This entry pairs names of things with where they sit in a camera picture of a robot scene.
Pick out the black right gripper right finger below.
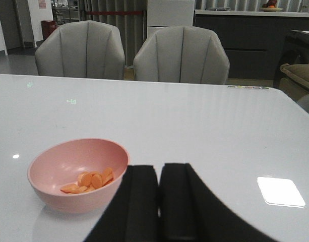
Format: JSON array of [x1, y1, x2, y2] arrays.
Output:
[[159, 163, 272, 241]]

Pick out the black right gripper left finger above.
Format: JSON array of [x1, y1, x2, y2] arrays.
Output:
[[85, 165, 158, 241]]

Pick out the orange ham slices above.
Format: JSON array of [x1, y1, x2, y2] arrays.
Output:
[[60, 167, 114, 194]]

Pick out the pink bowl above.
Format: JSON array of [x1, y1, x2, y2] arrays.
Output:
[[28, 138, 130, 213]]

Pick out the right grey upholstered chair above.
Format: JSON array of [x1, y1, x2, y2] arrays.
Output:
[[134, 26, 230, 85]]

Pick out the grey upholstered chair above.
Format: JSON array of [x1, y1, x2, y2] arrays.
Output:
[[134, 26, 230, 85], [35, 20, 125, 80]]

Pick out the left grey upholstered chair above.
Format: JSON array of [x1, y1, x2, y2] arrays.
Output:
[[35, 20, 125, 80]]

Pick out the beige cushion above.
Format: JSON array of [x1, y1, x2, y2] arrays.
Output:
[[280, 64, 309, 89]]

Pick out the dark grey kitchen counter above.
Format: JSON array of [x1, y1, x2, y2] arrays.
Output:
[[194, 10, 309, 80]]

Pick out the white refrigerator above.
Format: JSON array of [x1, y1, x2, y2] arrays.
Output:
[[147, 0, 195, 38]]

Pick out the red trash bin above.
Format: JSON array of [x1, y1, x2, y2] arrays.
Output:
[[41, 20, 57, 40]]

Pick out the fruit plate on counter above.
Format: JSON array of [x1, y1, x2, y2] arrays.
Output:
[[260, 0, 283, 12]]

